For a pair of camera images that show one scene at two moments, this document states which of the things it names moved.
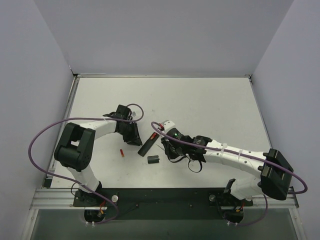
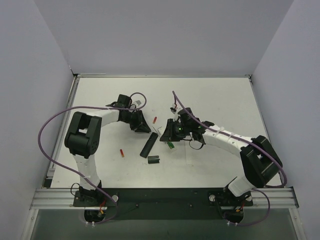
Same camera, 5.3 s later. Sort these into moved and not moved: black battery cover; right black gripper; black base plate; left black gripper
Moved: left black gripper; right black gripper
Not moved: black base plate; black battery cover
